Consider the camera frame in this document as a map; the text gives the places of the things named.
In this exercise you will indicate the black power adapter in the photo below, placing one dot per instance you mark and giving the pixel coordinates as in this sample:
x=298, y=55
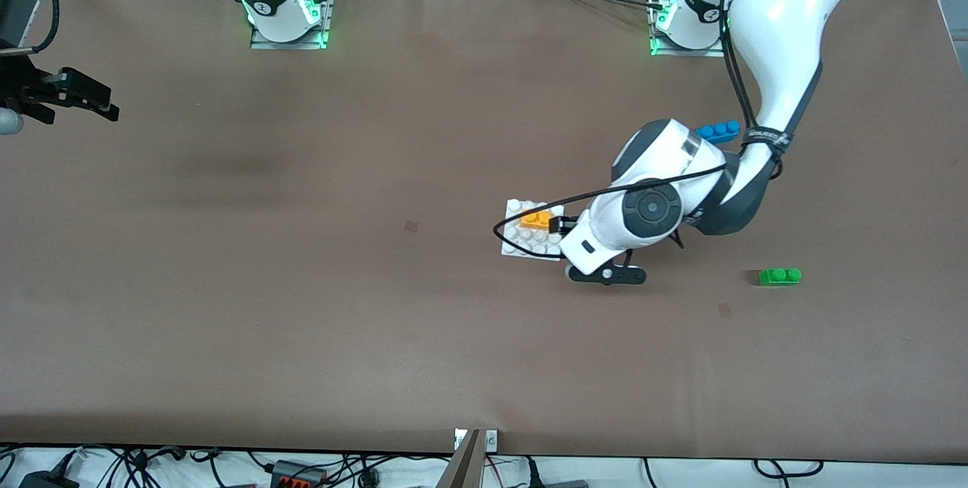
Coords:
x=45, y=480

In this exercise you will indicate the black plug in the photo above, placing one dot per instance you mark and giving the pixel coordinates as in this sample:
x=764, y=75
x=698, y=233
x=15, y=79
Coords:
x=533, y=473

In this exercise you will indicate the white studded base plate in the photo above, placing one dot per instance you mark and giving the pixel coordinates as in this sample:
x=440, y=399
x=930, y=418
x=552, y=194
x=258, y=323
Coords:
x=514, y=244

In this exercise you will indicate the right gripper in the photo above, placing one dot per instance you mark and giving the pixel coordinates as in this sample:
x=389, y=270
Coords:
x=21, y=87

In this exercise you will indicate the green toy block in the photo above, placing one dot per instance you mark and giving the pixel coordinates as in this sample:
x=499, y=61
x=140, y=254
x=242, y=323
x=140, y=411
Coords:
x=779, y=278

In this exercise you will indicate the black adapter with orange levers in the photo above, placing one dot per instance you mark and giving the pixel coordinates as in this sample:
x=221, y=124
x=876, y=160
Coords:
x=291, y=477

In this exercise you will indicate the grey camera stand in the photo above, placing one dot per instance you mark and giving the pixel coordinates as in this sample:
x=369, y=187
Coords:
x=463, y=469

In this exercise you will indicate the blue toy block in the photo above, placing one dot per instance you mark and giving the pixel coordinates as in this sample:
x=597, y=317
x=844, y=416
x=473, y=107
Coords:
x=718, y=132

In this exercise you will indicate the white stand bracket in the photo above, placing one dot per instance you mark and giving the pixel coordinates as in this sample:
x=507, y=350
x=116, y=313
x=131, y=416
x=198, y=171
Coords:
x=491, y=440

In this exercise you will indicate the yellow toy block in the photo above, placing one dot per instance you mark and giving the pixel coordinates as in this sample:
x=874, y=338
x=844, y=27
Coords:
x=535, y=221

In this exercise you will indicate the small brown tape mark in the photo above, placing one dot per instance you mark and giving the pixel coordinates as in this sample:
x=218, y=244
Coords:
x=411, y=226

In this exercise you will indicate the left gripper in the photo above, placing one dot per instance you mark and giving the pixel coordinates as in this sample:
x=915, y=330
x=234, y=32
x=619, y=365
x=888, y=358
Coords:
x=560, y=225

